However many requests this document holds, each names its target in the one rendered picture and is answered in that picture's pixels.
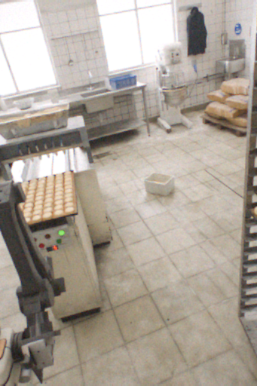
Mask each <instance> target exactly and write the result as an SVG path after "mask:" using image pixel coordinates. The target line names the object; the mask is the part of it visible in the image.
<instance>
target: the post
mask: <svg viewBox="0 0 257 386"><path fill-rule="evenodd" d="M256 22H257V0H254V13H253V22H252V44H251V60H250V77H249V108H248V124H247V140H246V156H245V171H244V187H243V219H242V235H241V251H240V282H239V298H238V315H237V316H238V318H239V319H240V317H244V313H241V311H240V306H241V305H245V302H244V303H242V301H241V299H240V295H245V294H246V292H243V291H242V289H241V284H243V283H247V280H243V278H242V272H248V268H244V267H243V260H247V259H249V256H245V255H244V253H243V248H244V247H249V242H246V241H245V240H244V239H243V236H244V234H245V233H250V229H251V228H247V227H246V226H245V224H244V222H245V219H250V218H251V215H250V213H249V212H248V210H246V209H245V208H246V204H248V203H252V195H249V194H248V193H246V187H247V186H249V185H253V182H254V177H251V178H250V177H249V176H248V168H252V167H255V158H251V157H250V156H249V149H251V148H255V147H256V136H251V135H250V128H251V127H257V115H254V114H253V113H251V108H252V105H253V104H257V89H254V88H252V80H255V79H257V62H254V52H257V32H256Z"/></svg>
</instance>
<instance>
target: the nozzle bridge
mask: <svg viewBox="0 0 257 386"><path fill-rule="evenodd" d="M60 134H61V140H62V141H63V146H61V144H60ZM51 137H52V140H53V141H54V145H55V147H56V148H55V149H54V148H53V146H52V144H51ZM43 139H44V143H45V144H46V146H47V148H48V150H47V151H45V150H44V146H43ZM34 140H36V143H37V146H38V148H39V152H37V151H36V147H35V145H34V144H35V143H34ZM26 142H27V145H28V146H29V148H30V152H31V154H30V155H29V153H28V151H27V147H26ZM17 144H19V147H20V149H21V151H22V152H23V156H20V153H19V152H18V147H17ZM81 146H83V147H85V148H86V152H87V157H88V161H89V164H92V163H93V156H92V153H91V150H90V143H89V140H88V135H87V130H86V127H85V124H84V120H83V118H82V116H78V117H74V118H68V121H67V127H64V128H59V129H56V130H49V131H45V132H41V133H34V134H30V135H27V136H20V137H16V139H9V140H5V139H4V137H3V136H2V135H1V134H0V170H1V172H2V175H3V177H4V179H5V182H7V181H11V180H12V179H13V173H12V171H11V169H10V168H9V166H8V164H11V162H15V161H21V160H25V159H28V158H35V157H38V156H42V155H49V154H53V153H56V152H63V151H66V150H70V149H73V148H77V147H81Z"/></svg>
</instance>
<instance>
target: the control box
mask: <svg viewBox="0 0 257 386"><path fill-rule="evenodd" d="M60 231H64V234H63V235H61V234H58V232H60ZM46 234H50V239H45V238H44V236H45V235H46ZM32 236H33V238H35V239H36V240H37V241H36V243H37V246H38V248H39V251H40V253H41V254H42V253H49V251H48V247H50V248H51V252H52V251H55V249H56V248H55V249H54V246H56V247H57V249H61V248H64V247H69V246H73V245H74V243H73V240H72V237H71V235H70V233H69V229H68V226H67V224H65V225H62V226H58V227H55V228H49V229H46V230H43V231H37V232H33V233H32ZM56 240H61V241H62V243H61V244H57V243H56ZM39 244H44V247H43V248H40V247H39Z"/></svg>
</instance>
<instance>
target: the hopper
mask: <svg viewBox="0 0 257 386"><path fill-rule="evenodd" d="M54 107H59V108H61V109H62V108H67V109H64V110H59V111H55V112H48V114H43V115H37V116H32V117H29V118H23V117H24V116H25V115H28V114H30V115H35V112H36V114H38V112H40V113H42V112H44V111H45V109H53V108H54ZM68 113H69V103H68V102H64V103H56V104H53V105H49V106H42V107H38V108H33V109H27V110H22V111H18V112H11V113H7V114H6V115H0V134H1V135H2V136H3V137H4V139H5V140H9V139H16V137H20V136H27V135H30V134H34V133H41V132H45V131H49V130H56V129H59V128H64V127H67V121H68ZM20 118H22V119H20ZM15 119H18V120H15ZM11 120H14V121H11ZM1 122H3V123H1Z"/></svg>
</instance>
